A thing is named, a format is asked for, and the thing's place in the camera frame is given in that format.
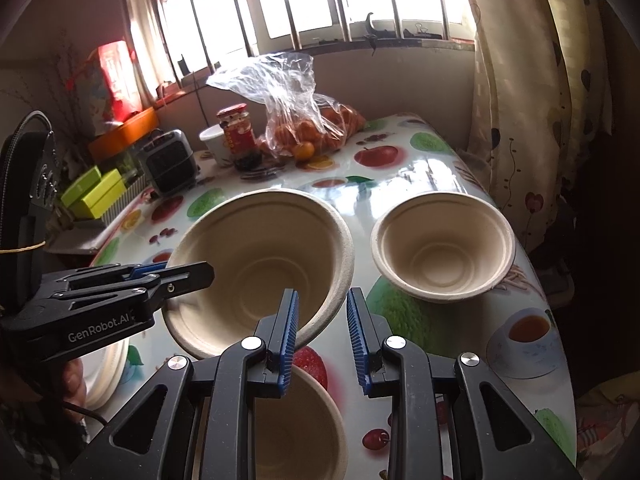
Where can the person's left hand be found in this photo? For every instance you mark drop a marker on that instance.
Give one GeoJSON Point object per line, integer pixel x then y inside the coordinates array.
{"type": "Point", "coordinates": [75, 377]}

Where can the red label jar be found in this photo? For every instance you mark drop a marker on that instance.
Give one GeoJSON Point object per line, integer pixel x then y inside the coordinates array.
{"type": "Point", "coordinates": [240, 135]}

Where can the dark small bottle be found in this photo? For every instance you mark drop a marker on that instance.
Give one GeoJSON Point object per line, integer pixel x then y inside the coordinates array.
{"type": "Point", "coordinates": [182, 65]}

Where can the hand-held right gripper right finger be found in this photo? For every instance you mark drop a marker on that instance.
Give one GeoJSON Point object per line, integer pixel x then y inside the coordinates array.
{"type": "Point", "coordinates": [357, 340]}

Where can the white shelf board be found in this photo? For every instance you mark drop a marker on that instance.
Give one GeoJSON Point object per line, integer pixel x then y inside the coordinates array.
{"type": "Point", "coordinates": [75, 240]}

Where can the cream printed curtain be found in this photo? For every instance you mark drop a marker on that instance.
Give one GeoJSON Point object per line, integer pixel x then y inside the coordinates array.
{"type": "Point", "coordinates": [540, 110]}

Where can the red bag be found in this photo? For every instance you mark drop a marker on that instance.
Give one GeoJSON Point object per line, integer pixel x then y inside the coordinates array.
{"type": "Point", "coordinates": [117, 80]}

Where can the white foam plate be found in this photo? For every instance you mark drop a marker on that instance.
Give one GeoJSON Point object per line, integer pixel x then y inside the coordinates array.
{"type": "Point", "coordinates": [100, 375]}

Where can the white paper tub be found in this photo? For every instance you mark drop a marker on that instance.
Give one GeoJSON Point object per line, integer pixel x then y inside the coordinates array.
{"type": "Point", "coordinates": [215, 145]}

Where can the bare decorative branches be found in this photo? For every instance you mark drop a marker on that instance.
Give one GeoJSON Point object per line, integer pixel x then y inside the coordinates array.
{"type": "Point", "coordinates": [55, 90]}

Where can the small grey heater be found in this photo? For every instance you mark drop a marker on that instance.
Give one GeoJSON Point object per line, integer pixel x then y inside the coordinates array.
{"type": "Point", "coordinates": [167, 165]}

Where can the barred window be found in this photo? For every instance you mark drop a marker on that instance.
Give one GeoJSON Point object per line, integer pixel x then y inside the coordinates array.
{"type": "Point", "coordinates": [300, 5]}

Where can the orange box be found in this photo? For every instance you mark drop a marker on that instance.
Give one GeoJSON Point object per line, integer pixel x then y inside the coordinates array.
{"type": "Point", "coordinates": [125, 132]}

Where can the colourful gift bag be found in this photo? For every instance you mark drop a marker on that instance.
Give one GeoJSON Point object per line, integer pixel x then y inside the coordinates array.
{"type": "Point", "coordinates": [92, 100]}

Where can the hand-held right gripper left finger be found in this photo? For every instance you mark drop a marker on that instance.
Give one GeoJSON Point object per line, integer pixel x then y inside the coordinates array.
{"type": "Point", "coordinates": [289, 340]}

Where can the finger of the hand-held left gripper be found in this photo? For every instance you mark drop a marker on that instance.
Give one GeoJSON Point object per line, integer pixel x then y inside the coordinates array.
{"type": "Point", "coordinates": [190, 277]}
{"type": "Point", "coordinates": [150, 268]}

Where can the black hook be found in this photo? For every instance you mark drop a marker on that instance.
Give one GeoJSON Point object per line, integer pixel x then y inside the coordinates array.
{"type": "Point", "coordinates": [370, 25]}

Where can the food print tablecloth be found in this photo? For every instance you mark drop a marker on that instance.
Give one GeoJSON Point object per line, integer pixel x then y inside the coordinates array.
{"type": "Point", "coordinates": [400, 180]}

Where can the pale printed cloth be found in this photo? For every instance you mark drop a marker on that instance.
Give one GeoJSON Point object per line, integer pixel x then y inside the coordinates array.
{"type": "Point", "coordinates": [600, 430]}

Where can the plastic bag of oranges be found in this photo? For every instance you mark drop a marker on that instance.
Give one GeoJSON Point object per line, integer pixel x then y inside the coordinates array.
{"type": "Point", "coordinates": [300, 110]}

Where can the dark green flat box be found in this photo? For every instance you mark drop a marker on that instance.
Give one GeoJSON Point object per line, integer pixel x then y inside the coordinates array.
{"type": "Point", "coordinates": [77, 187]}

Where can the beige paper bowl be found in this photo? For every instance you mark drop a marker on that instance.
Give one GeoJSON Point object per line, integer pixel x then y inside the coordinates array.
{"type": "Point", "coordinates": [295, 425]}
{"type": "Point", "coordinates": [260, 270]}
{"type": "Point", "coordinates": [445, 250]}

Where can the lime green flat box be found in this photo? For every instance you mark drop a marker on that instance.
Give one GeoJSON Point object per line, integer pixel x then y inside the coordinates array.
{"type": "Point", "coordinates": [105, 197]}

